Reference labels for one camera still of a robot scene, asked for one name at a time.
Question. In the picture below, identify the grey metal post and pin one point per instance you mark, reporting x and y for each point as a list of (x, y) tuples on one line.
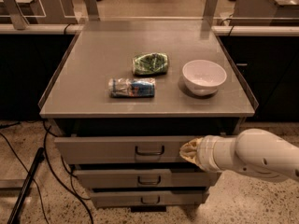
[(17, 19), (92, 10), (209, 11)]

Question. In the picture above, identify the right grey metal post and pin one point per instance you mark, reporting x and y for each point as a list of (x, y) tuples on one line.
[(209, 11)]

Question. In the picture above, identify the green snack bag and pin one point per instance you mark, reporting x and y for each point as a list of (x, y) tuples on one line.
[(150, 64)]

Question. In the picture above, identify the grey middle drawer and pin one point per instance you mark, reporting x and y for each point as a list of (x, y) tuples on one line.
[(153, 178)]

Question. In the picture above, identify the white horizontal rail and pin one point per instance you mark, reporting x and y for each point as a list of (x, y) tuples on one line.
[(59, 29)]

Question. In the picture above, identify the padded gripper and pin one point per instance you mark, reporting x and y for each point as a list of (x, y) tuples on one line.
[(206, 153)]

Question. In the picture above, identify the black bar on floor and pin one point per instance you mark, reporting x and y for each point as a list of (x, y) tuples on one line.
[(16, 211)]

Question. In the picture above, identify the middle grey metal post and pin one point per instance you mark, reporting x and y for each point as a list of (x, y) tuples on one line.
[(92, 10)]

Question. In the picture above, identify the left grey metal post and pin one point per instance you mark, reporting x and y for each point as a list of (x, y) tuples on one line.
[(17, 19)]

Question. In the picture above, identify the blue snack bag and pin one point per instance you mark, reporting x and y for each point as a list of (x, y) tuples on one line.
[(131, 87)]

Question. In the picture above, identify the grey background desk left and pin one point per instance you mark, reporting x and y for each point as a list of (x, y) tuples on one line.
[(47, 11)]

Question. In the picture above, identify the grey background desk right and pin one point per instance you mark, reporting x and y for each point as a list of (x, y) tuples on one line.
[(266, 13)]

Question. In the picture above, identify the grey top drawer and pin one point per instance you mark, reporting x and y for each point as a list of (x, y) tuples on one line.
[(122, 149)]

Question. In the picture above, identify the white ceramic bowl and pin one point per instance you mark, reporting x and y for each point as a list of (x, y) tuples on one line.
[(203, 77)]

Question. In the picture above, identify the grey bottom drawer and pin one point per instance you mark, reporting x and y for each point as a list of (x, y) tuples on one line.
[(148, 197)]

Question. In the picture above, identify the grey background desk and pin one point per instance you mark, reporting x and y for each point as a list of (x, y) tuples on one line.
[(266, 13), (47, 11)]

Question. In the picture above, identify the grey drawer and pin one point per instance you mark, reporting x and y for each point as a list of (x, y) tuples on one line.
[(122, 149), (153, 178), (148, 197)]

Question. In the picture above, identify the grey drawer cabinet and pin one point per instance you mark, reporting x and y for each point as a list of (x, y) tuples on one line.
[(77, 101)]

